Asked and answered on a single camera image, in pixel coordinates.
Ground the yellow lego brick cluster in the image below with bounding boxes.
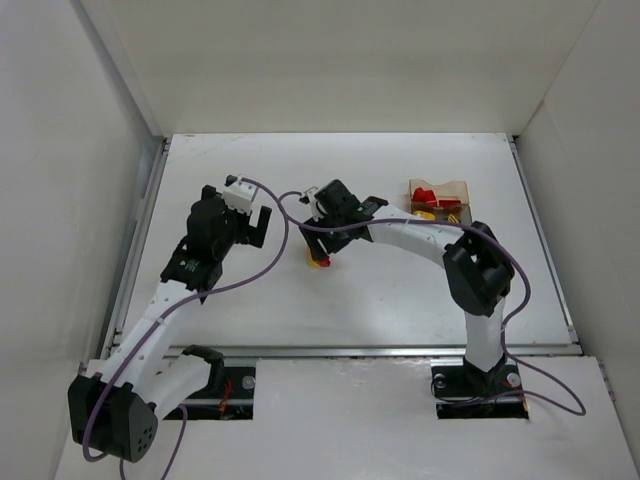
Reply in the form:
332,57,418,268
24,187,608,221
306,252,320,269

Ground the yellow curved lego brick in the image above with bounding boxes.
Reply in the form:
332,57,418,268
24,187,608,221
413,210,436,221

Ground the red arch lego brick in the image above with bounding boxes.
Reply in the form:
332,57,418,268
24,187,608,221
438,199,462,208

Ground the red rectangular lego brick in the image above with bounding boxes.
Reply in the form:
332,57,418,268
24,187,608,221
412,187,438,205

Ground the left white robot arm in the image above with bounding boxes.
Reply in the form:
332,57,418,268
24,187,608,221
68,176,271,463

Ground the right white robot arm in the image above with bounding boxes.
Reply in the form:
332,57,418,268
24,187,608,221
300,180,515,388

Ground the grey transparent container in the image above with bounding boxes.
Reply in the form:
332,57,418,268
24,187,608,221
410,203,473,225

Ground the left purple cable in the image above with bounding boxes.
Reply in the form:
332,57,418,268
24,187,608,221
79,179,291,480

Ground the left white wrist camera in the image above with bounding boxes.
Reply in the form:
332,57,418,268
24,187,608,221
222,175,257,215

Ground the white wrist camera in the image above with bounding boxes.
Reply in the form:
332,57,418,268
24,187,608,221
222,175,257,215
298,186,319,216

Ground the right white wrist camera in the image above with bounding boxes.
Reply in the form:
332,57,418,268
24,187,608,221
298,186,319,216

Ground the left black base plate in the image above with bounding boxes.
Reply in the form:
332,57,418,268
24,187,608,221
182,365,256,421

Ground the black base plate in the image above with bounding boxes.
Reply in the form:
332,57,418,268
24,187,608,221
182,365,256,421
430,363,529,420

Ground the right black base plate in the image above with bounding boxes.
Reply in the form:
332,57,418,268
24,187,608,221
430,363,529,420

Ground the aluminium rail front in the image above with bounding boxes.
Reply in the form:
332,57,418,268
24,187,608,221
107,343,586,360

